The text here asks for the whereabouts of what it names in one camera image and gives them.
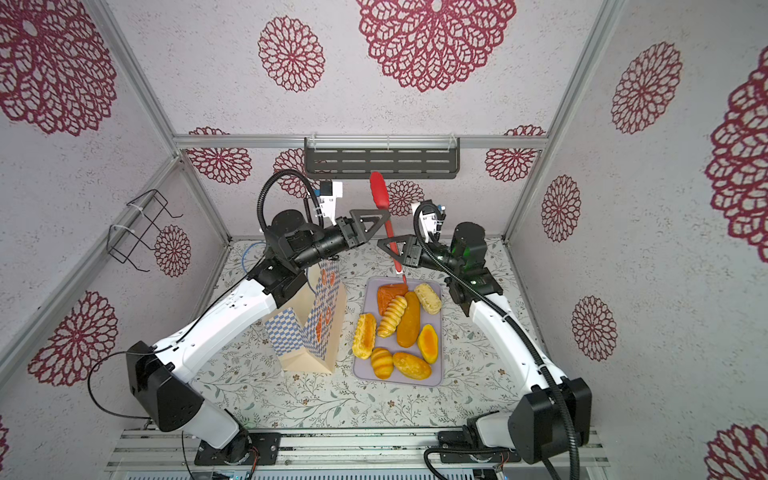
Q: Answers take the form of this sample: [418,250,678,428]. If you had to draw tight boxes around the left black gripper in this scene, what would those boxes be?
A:
[294,207,389,273]

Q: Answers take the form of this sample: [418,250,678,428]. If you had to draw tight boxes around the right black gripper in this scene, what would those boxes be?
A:
[380,239,464,283]

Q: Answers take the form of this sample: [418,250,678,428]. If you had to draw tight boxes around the red silicone steel tongs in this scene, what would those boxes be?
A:
[369,171,407,283]

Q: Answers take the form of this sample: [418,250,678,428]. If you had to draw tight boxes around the spiral striped fake bread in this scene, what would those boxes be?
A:
[377,295,408,338]

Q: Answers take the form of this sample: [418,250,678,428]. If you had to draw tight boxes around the long brown fake loaf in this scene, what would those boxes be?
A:
[396,291,421,348]

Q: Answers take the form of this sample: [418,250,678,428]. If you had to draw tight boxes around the yellow braided fake bread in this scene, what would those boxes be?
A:
[352,313,377,360]

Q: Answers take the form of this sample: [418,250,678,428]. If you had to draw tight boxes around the checkered paper bread bag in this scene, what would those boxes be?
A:
[248,260,347,375]

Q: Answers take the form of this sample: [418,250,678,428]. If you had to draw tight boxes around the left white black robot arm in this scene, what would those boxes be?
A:
[126,169,390,463]

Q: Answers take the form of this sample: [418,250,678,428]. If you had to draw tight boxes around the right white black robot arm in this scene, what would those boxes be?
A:
[392,201,592,479]

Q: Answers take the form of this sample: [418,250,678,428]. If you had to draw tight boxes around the orange croissant fake bread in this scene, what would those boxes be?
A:
[377,282,409,315]

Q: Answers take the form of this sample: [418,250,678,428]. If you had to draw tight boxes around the pale cream fake bun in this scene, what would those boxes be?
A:
[414,283,442,315]

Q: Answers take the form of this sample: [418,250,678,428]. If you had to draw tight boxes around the yellow orange oval bread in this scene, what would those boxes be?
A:
[417,324,440,364]

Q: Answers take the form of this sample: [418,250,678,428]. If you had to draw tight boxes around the small striped fake croissant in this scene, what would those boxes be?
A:
[370,348,395,380]

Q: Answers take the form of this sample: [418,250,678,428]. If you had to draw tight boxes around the golden oval fake roll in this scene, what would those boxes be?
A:
[393,352,432,381]

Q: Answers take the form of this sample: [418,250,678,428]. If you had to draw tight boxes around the lavender plastic tray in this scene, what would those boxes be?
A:
[352,276,444,388]

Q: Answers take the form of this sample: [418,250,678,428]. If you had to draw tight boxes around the grey metal wall shelf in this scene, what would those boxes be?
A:
[304,137,461,180]

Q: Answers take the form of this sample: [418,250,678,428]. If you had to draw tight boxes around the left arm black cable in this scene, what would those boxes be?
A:
[86,169,325,421]

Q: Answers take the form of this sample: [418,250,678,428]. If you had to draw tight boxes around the black wire wall rack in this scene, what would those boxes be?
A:
[105,188,182,273]

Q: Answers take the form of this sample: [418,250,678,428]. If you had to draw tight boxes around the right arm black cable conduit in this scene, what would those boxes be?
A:
[412,200,583,480]

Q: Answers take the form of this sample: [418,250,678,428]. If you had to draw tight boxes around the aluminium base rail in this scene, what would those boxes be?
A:
[107,426,610,475]

